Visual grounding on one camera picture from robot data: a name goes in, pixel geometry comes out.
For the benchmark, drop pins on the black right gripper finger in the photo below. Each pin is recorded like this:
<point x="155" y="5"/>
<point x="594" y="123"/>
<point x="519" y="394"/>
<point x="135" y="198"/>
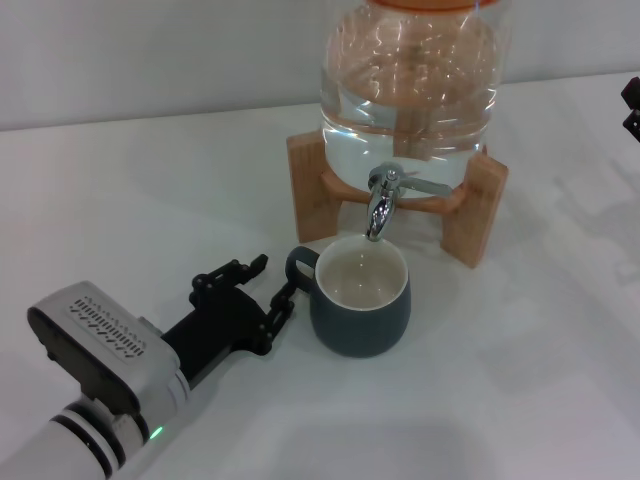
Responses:
<point x="634" y="92"/>
<point x="634" y="124"/>

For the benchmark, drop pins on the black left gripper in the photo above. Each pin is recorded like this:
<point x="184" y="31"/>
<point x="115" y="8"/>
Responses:
<point x="220" y="330"/>

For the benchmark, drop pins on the black ceramic cup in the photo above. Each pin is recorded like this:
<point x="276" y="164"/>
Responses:
<point x="360" y="335"/>

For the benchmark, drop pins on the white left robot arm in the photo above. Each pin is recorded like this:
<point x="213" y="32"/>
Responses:
<point x="50" y="445"/>

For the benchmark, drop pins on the chrome faucet with lever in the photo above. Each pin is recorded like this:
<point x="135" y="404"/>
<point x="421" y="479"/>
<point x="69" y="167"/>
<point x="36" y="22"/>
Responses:
<point x="381" y="210"/>

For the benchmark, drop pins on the wooden dispenser stand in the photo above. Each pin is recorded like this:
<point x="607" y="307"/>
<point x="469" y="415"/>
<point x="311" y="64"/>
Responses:
<point x="310" y="200"/>

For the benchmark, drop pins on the glass water dispenser jar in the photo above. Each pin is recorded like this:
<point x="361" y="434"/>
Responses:
<point x="360" y="150"/>

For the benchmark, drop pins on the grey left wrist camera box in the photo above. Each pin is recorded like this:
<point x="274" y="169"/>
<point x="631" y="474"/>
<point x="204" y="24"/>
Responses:
<point x="100" y="325"/>

